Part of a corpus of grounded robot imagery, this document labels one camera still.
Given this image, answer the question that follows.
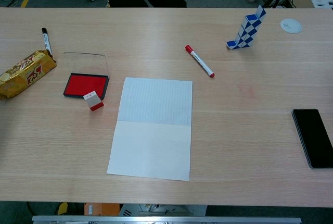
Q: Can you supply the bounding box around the small red white stamp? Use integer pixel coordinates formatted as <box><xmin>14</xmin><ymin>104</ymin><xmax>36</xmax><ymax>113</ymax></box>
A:
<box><xmin>83</xmin><ymin>91</ymin><xmax>105</xmax><ymax>111</ymax></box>

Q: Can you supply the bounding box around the white paper sheet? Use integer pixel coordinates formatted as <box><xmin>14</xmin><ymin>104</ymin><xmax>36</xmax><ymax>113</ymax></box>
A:
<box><xmin>106</xmin><ymin>77</ymin><xmax>194</xmax><ymax>182</ymax></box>

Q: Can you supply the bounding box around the red whiteboard marker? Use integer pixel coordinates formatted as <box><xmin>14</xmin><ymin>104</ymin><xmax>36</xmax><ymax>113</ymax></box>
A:
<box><xmin>185</xmin><ymin>44</ymin><xmax>215</xmax><ymax>79</ymax></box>

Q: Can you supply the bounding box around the red ink pad clear lid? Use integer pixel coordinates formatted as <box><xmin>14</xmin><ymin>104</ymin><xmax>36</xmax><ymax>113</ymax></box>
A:
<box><xmin>63</xmin><ymin>52</ymin><xmax>110</xmax><ymax>100</ymax></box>

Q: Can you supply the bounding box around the blue white snake puzzle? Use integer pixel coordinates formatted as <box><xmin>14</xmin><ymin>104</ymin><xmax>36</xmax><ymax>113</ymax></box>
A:
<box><xmin>226</xmin><ymin>4</ymin><xmax>267</xmax><ymax>51</ymax></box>

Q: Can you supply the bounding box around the orange box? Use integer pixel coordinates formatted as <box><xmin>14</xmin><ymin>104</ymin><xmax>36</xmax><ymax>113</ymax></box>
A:
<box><xmin>83</xmin><ymin>202</ymin><xmax>121</xmax><ymax>216</ymax></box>

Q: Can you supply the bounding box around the black whiteboard marker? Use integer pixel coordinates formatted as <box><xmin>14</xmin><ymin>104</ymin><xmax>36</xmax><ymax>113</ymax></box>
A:
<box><xmin>41</xmin><ymin>27</ymin><xmax>54</xmax><ymax>56</ymax></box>

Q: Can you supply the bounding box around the grey table grommet cap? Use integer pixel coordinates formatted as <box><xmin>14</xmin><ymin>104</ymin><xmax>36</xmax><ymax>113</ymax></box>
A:
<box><xmin>280</xmin><ymin>18</ymin><xmax>302</xmax><ymax>34</ymax></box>

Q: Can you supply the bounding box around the gold snack package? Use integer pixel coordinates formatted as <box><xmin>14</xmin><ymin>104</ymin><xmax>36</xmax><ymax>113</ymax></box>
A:
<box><xmin>0</xmin><ymin>49</ymin><xmax>57</xmax><ymax>100</ymax></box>

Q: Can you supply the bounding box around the yellow object under table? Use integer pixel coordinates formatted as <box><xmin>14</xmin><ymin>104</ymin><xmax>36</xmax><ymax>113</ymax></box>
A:
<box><xmin>57</xmin><ymin>202</ymin><xmax>69</xmax><ymax>216</ymax></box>

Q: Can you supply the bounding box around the black smartphone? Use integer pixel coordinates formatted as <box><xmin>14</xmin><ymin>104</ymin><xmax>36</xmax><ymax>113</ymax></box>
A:
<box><xmin>291</xmin><ymin>108</ymin><xmax>333</xmax><ymax>169</ymax></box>

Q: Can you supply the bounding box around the aluminium rail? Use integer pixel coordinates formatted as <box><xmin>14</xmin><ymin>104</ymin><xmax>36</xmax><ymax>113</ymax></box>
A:
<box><xmin>31</xmin><ymin>215</ymin><xmax>302</xmax><ymax>224</ymax></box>

